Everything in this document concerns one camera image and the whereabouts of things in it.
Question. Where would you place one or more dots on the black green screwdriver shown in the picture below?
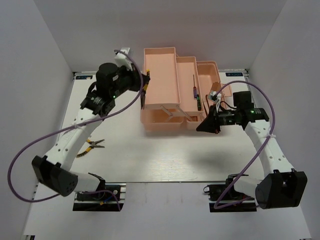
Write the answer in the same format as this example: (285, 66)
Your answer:
(199, 106)

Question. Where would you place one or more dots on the yellow side cutter pliers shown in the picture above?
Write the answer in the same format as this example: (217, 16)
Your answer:
(92, 145)

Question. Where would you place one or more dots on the blue table label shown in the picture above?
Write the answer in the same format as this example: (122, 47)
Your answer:
(234, 74)
(83, 77)

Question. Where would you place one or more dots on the yellow needle-nose pliers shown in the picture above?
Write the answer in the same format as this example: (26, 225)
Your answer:
(143, 96)

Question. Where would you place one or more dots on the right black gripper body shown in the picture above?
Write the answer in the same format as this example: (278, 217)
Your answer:
(227, 118)

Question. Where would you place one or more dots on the long brown hex key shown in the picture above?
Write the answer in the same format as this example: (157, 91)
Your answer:
(207, 104)

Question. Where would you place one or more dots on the pink plastic toolbox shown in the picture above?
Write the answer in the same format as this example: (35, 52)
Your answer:
(169, 100)

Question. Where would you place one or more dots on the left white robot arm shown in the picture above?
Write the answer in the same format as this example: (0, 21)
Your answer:
(54, 169)

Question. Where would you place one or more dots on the right blue table label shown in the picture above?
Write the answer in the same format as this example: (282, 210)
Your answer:
(234, 74)

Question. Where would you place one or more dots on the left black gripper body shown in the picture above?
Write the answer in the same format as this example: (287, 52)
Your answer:
(128, 79)

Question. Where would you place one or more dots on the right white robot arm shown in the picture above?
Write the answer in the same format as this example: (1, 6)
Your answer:
(282, 186)

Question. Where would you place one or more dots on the left blue table label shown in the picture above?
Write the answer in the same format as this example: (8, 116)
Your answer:
(83, 77)

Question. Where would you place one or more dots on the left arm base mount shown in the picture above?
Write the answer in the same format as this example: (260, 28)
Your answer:
(111, 201)

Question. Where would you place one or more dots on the blue handled screwdriver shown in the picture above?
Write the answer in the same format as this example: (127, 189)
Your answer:
(194, 87)

